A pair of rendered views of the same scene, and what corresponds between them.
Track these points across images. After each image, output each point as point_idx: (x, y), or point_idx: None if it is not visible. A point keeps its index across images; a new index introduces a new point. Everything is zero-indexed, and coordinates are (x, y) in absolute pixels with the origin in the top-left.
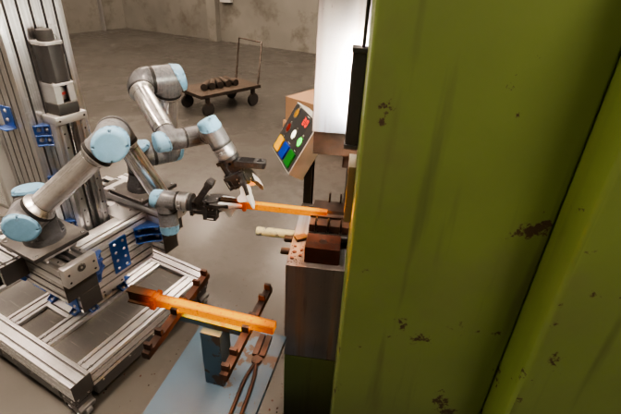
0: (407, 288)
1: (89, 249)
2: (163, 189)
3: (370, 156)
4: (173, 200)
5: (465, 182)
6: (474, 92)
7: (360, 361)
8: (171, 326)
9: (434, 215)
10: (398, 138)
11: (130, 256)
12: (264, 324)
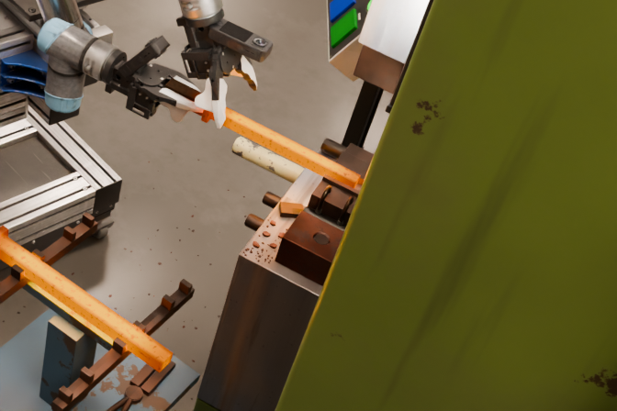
0: (398, 390)
1: None
2: (69, 25)
3: (386, 171)
4: (81, 53)
5: (529, 271)
6: (576, 145)
7: None
8: (5, 295)
9: (467, 299)
10: (438, 162)
11: None
12: (151, 351)
